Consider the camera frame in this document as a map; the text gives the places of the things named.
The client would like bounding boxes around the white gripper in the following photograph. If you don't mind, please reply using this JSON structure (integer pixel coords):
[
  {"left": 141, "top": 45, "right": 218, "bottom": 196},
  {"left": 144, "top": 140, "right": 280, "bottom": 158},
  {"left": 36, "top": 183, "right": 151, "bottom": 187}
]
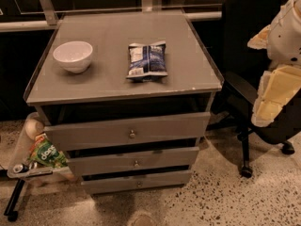
[{"left": 247, "top": 25, "right": 301, "bottom": 127}]

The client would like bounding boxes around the grey drawer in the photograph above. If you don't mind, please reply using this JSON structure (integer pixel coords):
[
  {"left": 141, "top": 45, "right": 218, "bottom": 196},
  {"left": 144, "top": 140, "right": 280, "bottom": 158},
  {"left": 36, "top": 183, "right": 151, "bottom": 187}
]
[
  {"left": 45, "top": 112, "right": 210, "bottom": 151},
  {"left": 68, "top": 147, "right": 199, "bottom": 176},
  {"left": 81, "top": 169, "right": 192, "bottom": 194}
]

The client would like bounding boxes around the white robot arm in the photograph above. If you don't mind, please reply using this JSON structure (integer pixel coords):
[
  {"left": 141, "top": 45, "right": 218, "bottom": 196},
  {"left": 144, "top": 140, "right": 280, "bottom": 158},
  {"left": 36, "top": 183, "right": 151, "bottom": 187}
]
[{"left": 247, "top": 0, "right": 301, "bottom": 127}]

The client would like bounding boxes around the grey drawer cabinet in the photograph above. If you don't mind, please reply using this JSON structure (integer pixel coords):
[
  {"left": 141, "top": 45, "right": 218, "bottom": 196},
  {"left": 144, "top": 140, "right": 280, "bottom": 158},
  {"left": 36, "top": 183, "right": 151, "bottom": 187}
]
[{"left": 24, "top": 12, "right": 223, "bottom": 183}]

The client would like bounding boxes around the grey top drawer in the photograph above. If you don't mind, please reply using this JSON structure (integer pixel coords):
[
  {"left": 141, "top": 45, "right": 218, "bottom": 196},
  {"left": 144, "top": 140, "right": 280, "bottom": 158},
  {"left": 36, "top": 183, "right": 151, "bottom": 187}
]
[{"left": 45, "top": 112, "right": 210, "bottom": 151}]

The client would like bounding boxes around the grey bottom drawer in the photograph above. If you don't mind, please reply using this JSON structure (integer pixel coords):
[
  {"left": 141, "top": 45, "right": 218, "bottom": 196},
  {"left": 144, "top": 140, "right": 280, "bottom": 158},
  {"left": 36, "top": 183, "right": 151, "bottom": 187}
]
[{"left": 81, "top": 169, "right": 192, "bottom": 194}]

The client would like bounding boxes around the black office chair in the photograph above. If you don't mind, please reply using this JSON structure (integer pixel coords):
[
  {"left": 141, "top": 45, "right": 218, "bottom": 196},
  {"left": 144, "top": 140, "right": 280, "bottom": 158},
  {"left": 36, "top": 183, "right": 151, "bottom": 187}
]
[{"left": 212, "top": 0, "right": 301, "bottom": 178}]

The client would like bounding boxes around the blue chip bag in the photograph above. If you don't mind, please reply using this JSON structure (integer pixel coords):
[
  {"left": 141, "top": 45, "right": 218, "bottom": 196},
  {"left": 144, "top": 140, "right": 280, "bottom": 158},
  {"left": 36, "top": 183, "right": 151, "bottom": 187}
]
[{"left": 126, "top": 40, "right": 167, "bottom": 81}]

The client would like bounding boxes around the white ceramic bowl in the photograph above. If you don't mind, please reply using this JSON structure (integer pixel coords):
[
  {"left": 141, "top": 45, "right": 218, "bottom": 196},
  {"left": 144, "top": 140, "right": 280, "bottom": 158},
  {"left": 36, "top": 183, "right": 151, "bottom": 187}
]
[{"left": 53, "top": 40, "right": 93, "bottom": 73}]

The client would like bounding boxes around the metal railing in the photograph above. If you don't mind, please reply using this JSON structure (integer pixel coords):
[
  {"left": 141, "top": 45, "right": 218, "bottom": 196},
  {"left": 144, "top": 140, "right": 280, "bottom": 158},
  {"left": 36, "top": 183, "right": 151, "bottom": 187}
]
[{"left": 0, "top": 0, "right": 221, "bottom": 32}]

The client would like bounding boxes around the white paper roll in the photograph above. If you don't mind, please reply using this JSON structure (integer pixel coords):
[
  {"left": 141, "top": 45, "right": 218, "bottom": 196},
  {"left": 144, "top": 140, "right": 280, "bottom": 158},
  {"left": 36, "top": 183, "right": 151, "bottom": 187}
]
[{"left": 24, "top": 119, "right": 44, "bottom": 139}]

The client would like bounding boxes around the green snack bag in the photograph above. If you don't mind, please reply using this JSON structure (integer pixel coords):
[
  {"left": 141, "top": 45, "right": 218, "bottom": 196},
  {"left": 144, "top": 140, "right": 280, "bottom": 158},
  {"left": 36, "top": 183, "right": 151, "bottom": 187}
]
[{"left": 28, "top": 134, "right": 67, "bottom": 169}]

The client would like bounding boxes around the clear side bin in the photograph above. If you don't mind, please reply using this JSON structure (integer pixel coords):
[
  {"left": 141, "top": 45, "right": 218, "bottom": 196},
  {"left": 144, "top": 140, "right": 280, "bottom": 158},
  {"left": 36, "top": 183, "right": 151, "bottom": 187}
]
[{"left": 8, "top": 112, "right": 74, "bottom": 180}]

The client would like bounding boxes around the soda can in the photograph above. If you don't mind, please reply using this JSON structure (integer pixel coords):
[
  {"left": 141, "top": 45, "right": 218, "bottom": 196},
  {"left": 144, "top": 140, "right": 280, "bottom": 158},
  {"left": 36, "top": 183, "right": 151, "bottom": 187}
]
[{"left": 13, "top": 163, "right": 29, "bottom": 173}]

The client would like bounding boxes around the black stand leg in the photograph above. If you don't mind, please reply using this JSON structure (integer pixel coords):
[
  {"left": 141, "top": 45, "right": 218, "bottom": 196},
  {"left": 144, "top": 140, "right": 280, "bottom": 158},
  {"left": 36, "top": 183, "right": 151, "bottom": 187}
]
[{"left": 4, "top": 179, "right": 24, "bottom": 222}]

